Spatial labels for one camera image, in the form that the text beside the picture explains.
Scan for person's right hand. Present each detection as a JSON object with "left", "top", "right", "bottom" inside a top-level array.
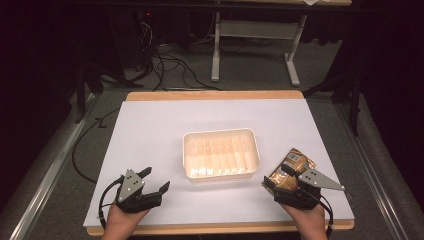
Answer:
[{"left": 282, "top": 202, "right": 330, "bottom": 240}]

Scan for white plastic tray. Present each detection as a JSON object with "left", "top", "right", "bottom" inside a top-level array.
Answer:
[{"left": 182, "top": 127, "right": 261, "bottom": 183}]

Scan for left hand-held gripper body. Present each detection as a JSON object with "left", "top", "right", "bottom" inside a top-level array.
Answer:
[{"left": 114, "top": 168, "right": 163, "bottom": 214}]

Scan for white metal desk frame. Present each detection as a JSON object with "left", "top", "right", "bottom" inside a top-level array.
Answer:
[{"left": 210, "top": 11, "right": 308, "bottom": 88}]

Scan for brown snack packet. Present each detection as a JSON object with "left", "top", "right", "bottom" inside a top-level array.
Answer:
[{"left": 267, "top": 147, "right": 317, "bottom": 193}]

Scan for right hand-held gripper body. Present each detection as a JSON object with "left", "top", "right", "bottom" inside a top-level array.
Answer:
[{"left": 273, "top": 167, "right": 346, "bottom": 211}]

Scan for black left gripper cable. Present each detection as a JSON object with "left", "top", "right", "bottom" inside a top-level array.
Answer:
[{"left": 97, "top": 176, "right": 125, "bottom": 231}]

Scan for white table mat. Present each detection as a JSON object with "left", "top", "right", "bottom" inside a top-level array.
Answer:
[{"left": 83, "top": 98, "right": 356, "bottom": 228}]

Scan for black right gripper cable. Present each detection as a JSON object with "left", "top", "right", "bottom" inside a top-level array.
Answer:
[{"left": 313, "top": 193, "right": 335, "bottom": 238}]

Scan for black stand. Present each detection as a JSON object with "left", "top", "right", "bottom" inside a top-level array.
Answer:
[
  {"left": 73, "top": 63, "right": 105, "bottom": 125},
  {"left": 302, "top": 71, "right": 362, "bottom": 137}
]

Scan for black floor cable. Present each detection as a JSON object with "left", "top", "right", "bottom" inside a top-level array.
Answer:
[{"left": 71, "top": 107, "right": 122, "bottom": 185}]

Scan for person's left hand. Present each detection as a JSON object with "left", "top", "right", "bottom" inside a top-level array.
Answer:
[{"left": 100, "top": 203, "right": 150, "bottom": 240}]

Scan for metal floor rail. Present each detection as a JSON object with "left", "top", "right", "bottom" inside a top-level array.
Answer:
[
  {"left": 334, "top": 99, "right": 418, "bottom": 240},
  {"left": 9, "top": 93, "right": 101, "bottom": 240}
]

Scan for black floor cables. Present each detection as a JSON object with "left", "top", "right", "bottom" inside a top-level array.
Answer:
[{"left": 99, "top": 19, "right": 223, "bottom": 92}]

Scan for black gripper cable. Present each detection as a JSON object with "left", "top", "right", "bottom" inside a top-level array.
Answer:
[
  {"left": 97, "top": 176, "right": 125, "bottom": 231},
  {"left": 313, "top": 193, "right": 335, "bottom": 238}
]

